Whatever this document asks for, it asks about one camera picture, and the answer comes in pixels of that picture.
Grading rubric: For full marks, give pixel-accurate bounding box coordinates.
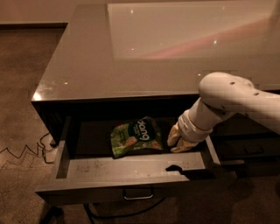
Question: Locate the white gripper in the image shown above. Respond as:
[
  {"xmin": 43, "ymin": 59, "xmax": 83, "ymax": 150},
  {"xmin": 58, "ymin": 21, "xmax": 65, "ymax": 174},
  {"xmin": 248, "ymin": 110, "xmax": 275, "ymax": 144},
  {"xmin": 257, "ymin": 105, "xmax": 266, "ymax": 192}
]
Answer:
[{"xmin": 167, "ymin": 109, "xmax": 213, "ymax": 153}]

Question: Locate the dark glossy drawer cabinet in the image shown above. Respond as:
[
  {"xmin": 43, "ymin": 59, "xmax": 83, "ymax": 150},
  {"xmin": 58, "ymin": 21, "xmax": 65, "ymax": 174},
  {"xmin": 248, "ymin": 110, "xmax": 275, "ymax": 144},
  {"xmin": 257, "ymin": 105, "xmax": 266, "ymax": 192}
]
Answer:
[{"xmin": 31, "ymin": 0, "xmax": 280, "ymax": 179}]

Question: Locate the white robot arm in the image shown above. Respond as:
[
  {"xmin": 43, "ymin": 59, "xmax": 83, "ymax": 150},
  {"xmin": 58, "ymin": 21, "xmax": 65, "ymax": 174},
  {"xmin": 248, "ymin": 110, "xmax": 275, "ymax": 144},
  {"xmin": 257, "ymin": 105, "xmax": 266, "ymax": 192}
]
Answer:
[{"xmin": 167, "ymin": 72, "xmax": 280, "ymax": 153}]

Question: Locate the green snack bag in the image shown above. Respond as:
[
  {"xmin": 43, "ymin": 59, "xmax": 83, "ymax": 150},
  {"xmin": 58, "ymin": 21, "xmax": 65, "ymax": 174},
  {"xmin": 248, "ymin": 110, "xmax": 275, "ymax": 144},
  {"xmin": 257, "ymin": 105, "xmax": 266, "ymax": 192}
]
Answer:
[{"xmin": 110, "ymin": 116, "xmax": 164, "ymax": 158}]

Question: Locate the thin black tangled cable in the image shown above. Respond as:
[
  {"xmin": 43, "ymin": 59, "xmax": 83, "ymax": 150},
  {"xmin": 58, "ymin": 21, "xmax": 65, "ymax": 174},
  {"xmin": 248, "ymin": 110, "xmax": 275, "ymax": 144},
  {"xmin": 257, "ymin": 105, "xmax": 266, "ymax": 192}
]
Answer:
[{"xmin": 0, "ymin": 132, "xmax": 60, "ymax": 165}]

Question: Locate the drawer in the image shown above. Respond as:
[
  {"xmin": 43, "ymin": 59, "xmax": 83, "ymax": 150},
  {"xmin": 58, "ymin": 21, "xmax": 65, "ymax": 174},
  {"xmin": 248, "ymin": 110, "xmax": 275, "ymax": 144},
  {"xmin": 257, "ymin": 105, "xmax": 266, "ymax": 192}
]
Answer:
[
  {"xmin": 36, "ymin": 118, "xmax": 236, "ymax": 206},
  {"xmin": 212, "ymin": 137, "xmax": 280, "ymax": 160},
  {"xmin": 211, "ymin": 115, "xmax": 279, "ymax": 139}
]

